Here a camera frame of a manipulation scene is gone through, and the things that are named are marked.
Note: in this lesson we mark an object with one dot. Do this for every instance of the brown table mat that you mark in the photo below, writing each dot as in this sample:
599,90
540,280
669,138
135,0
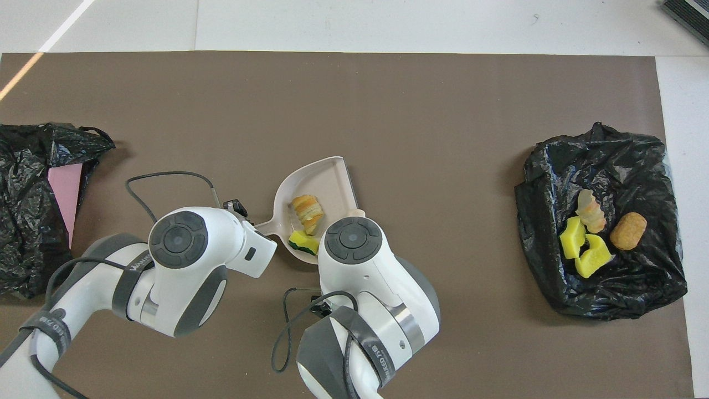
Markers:
277,94

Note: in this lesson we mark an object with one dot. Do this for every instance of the beige plastic dustpan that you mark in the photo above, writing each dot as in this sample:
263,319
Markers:
327,183

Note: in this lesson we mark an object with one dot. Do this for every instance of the black bag over pink bin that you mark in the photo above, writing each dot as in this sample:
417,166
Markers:
27,221

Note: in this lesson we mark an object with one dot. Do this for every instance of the wedge bright yellow sponge piece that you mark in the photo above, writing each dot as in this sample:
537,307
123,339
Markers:
573,238

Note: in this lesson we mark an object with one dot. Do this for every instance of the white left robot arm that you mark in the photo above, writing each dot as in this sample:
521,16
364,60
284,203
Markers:
183,260

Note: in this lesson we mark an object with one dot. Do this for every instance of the rounded pale yellow sponge chunk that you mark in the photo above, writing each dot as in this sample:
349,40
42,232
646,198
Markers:
307,213

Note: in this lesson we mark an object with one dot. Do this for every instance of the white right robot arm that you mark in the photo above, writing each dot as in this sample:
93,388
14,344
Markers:
365,288

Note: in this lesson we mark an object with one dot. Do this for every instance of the green and yellow sponge piece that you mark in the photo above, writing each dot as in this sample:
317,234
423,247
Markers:
303,243

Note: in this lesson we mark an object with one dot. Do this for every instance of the black bag lined bin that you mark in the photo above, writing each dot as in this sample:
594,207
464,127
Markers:
609,299

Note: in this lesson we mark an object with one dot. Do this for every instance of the notched bright yellow sponge piece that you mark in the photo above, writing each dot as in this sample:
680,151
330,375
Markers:
594,257

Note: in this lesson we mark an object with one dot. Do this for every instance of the dark ribbed floor object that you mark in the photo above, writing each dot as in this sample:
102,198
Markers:
689,15

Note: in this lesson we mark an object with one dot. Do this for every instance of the pink plastic bin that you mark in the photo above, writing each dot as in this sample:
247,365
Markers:
65,191

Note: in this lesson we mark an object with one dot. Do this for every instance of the orange brown sponge chunk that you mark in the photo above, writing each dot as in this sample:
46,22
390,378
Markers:
628,231

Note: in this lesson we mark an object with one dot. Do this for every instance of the grey beige sponge chunk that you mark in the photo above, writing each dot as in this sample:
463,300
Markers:
591,211

